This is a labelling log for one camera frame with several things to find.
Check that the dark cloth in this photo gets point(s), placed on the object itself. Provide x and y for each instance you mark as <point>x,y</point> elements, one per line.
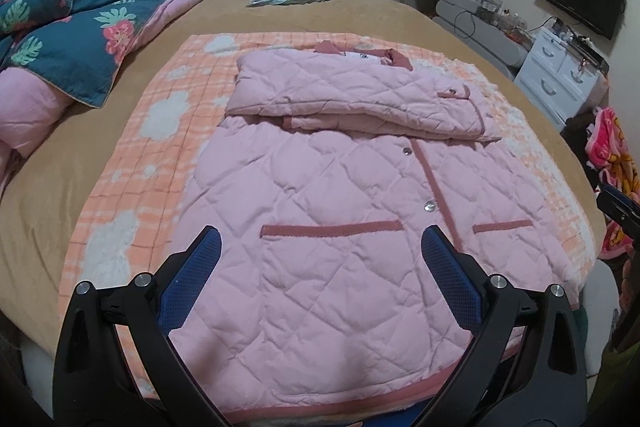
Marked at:
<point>580,132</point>

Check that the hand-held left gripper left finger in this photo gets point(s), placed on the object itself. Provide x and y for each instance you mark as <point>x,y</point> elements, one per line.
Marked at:
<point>192,279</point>

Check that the bed with tan sheet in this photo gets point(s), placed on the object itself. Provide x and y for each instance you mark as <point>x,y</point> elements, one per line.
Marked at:
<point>400,22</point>

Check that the pink cartoon print blanket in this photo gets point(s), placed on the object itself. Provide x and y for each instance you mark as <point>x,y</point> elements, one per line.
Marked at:
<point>617,157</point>

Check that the teal floral quilt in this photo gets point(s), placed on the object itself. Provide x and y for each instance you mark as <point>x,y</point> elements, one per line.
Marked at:
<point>85,32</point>

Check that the pink quilted jacket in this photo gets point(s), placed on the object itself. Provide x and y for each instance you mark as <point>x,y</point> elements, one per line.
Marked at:
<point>350,227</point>

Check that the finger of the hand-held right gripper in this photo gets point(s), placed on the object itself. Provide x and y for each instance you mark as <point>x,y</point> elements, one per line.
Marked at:
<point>617,204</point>

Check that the grey desk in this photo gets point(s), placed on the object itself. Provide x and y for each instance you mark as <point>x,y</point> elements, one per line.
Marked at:
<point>487,37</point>

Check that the white drawer cabinet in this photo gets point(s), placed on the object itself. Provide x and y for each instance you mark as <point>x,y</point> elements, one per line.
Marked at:
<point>555,72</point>

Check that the orange checked blanket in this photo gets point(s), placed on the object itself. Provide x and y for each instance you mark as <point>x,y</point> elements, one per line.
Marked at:
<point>130,147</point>

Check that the blue cloth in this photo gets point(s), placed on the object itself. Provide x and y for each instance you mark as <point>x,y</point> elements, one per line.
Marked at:
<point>415,418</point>

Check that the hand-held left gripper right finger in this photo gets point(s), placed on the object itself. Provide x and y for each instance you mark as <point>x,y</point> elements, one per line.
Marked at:
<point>452,279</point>

